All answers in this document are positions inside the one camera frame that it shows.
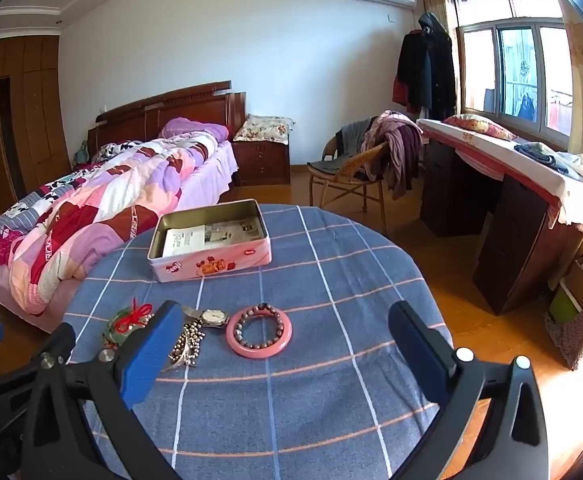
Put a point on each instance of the purple pillow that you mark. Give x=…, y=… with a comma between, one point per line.
x=196, y=129

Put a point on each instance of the bed with patchwork quilt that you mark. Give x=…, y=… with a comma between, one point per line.
x=211, y=172

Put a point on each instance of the green ornament with red bow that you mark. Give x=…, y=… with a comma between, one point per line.
x=121, y=326

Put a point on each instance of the yellow curtain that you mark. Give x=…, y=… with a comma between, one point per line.
x=436, y=10

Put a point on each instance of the pink patchwork quilt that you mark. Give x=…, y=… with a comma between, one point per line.
x=96, y=210

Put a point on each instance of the small teal bag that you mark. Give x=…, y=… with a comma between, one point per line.
x=80, y=154

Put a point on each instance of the pink tin box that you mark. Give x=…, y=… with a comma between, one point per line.
x=211, y=266

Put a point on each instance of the floral cushion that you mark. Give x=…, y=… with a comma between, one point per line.
x=264, y=127

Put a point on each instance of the floral pillow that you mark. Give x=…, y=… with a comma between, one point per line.
x=481, y=126

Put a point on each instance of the black white patterned blanket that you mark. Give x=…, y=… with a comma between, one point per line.
x=116, y=149

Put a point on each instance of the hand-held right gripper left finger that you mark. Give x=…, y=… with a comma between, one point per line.
x=151, y=355

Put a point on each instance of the wooden nightstand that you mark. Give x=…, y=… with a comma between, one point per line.
x=261, y=162

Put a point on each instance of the green box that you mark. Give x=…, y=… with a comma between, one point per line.
x=564, y=305

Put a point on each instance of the woven basket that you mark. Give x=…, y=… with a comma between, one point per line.
x=581, y=332

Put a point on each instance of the wooden bed headboard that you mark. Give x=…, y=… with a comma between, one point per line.
x=171, y=102

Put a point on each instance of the white cloth with pink trim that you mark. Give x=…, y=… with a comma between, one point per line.
x=501, y=157

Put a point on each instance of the hanging dark coats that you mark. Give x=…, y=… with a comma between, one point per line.
x=426, y=70

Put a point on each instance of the pile of folded clothes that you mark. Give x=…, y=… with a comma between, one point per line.
x=556, y=160

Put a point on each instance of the silver wristwatch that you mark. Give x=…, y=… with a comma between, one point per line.
x=214, y=316

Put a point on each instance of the pink bangle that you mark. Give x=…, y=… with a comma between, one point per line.
x=259, y=353

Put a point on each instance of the dark wooden desk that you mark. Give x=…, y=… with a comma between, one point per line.
x=511, y=240

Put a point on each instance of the printed paper sheet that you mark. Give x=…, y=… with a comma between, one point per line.
x=186, y=240

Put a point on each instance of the wicker chair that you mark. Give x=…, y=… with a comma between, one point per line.
x=346, y=172

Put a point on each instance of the grey clothes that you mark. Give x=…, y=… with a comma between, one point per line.
x=351, y=137

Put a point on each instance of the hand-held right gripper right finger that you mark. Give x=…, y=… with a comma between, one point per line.
x=414, y=345

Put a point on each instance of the wooden wardrobe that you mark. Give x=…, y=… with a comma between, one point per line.
x=21, y=135

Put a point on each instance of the pink purple clothes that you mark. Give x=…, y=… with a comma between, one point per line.
x=396, y=145

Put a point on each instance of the window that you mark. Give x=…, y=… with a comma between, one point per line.
x=516, y=70

